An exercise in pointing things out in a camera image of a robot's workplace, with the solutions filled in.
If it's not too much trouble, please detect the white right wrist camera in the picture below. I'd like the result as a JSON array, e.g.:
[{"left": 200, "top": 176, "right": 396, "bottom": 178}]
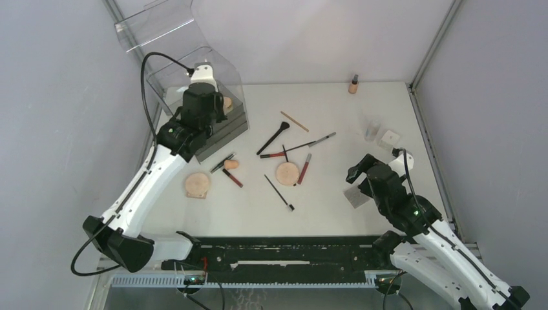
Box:
[{"left": 388, "top": 149, "right": 414, "bottom": 177}]

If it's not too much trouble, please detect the red black lip pencil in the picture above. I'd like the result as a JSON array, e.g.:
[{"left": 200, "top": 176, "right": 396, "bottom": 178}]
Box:
[{"left": 259, "top": 152, "right": 284, "bottom": 159}]

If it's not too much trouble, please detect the small foundation bottle far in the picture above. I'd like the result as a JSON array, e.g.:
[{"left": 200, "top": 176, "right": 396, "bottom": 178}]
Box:
[{"left": 348, "top": 74, "right": 359, "bottom": 94}]

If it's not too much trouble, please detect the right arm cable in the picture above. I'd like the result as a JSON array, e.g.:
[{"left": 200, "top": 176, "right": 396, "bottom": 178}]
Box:
[{"left": 392, "top": 148, "right": 514, "bottom": 310}]

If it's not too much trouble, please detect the dark eyeliner pen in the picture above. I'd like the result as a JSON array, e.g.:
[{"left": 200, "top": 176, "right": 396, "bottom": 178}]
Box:
[{"left": 209, "top": 152, "right": 235, "bottom": 174}]

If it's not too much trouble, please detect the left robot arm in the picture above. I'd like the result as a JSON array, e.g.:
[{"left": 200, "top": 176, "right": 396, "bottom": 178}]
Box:
[{"left": 83, "top": 81, "right": 227, "bottom": 273}]

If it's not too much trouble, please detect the black brow brush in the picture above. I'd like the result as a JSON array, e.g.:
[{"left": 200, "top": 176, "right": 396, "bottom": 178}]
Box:
[{"left": 264, "top": 174, "right": 295, "bottom": 212}]

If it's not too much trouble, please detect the clear small bottle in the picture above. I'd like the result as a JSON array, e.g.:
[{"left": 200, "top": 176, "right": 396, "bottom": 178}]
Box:
[{"left": 364, "top": 119, "right": 381, "bottom": 141}]

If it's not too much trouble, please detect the black mounting rail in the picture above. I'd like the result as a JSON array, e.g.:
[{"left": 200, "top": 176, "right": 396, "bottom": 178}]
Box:
[{"left": 161, "top": 236, "right": 395, "bottom": 285}]

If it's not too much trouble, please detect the grey mascara wand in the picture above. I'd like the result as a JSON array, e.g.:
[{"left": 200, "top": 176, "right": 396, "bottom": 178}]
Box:
[{"left": 308, "top": 132, "right": 336, "bottom": 147}]

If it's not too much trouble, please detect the thin black brush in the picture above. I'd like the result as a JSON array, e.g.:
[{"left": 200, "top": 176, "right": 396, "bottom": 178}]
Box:
[{"left": 282, "top": 144, "right": 289, "bottom": 162}]

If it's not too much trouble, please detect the round beige powder puff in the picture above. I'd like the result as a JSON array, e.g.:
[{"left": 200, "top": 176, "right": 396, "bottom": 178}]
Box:
[{"left": 275, "top": 162, "right": 300, "bottom": 186}]

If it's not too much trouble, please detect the orange lip gloss tube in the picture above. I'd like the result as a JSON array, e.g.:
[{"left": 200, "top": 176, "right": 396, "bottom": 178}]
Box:
[{"left": 222, "top": 169, "right": 243, "bottom": 188}]

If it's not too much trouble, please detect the white cube container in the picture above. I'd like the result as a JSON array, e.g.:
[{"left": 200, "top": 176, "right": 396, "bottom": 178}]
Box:
[{"left": 377, "top": 130, "right": 401, "bottom": 152}]

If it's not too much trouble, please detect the wooden stick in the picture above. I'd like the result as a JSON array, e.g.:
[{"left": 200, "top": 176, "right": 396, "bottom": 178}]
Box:
[{"left": 280, "top": 111, "right": 310, "bottom": 132}]

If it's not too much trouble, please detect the grey square sponge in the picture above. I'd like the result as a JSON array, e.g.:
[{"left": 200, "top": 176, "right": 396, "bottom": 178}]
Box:
[{"left": 343, "top": 186, "right": 371, "bottom": 209}]

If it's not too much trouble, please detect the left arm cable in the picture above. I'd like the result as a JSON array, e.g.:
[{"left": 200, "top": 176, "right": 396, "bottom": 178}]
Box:
[{"left": 70, "top": 52, "right": 196, "bottom": 277}]

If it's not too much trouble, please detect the clear acrylic organizer box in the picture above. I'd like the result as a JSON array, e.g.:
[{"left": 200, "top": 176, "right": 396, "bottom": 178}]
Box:
[{"left": 114, "top": 0, "right": 250, "bottom": 164}]

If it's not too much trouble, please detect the beige puff on base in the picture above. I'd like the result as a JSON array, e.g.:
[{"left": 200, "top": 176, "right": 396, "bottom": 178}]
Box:
[{"left": 184, "top": 172, "right": 211, "bottom": 199}]

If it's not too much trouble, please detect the beige blender sponge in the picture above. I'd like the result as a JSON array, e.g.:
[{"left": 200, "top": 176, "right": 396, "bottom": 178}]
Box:
[{"left": 224, "top": 160, "right": 239, "bottom": 171}]

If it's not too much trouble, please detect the black powder brush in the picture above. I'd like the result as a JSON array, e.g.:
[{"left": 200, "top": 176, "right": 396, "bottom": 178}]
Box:
[{"left": 256, "top": 121, "right": 290, "bottom": 155}]

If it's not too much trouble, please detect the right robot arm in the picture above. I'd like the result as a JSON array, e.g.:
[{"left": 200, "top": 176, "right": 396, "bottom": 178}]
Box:
[{"left": 346, "top": 149, "right": 530, "bottom": 309}]

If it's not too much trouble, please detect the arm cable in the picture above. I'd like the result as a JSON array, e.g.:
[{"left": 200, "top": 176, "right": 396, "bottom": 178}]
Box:
[
  {"left": 392, "top": 148, "right": 514, "bottom": 310},
  {"left": 70, "top": 52, "right": 196, "bottom": 277}
]

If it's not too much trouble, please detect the red lip gloss tube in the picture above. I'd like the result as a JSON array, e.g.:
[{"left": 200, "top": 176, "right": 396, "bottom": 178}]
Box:
[{"left": 297, "top": 153, "right": 312, "bottom": 185}]

